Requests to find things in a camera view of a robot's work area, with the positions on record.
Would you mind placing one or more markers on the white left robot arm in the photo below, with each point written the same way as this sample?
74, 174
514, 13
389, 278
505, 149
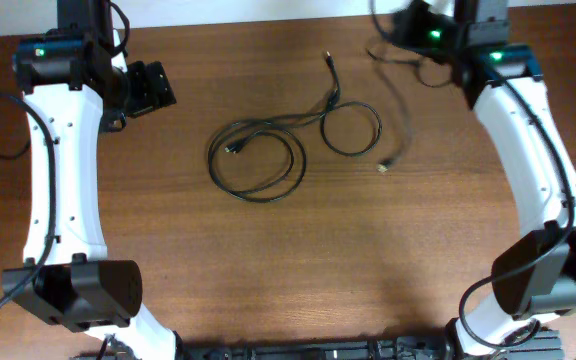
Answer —
76, 84

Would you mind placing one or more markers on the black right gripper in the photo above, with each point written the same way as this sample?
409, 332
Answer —
410, 16

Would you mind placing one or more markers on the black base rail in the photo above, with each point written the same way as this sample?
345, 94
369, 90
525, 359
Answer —
318, 350

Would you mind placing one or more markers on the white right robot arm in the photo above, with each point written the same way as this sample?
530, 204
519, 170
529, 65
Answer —
534, 281

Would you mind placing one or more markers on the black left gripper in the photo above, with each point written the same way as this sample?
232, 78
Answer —
155, 93

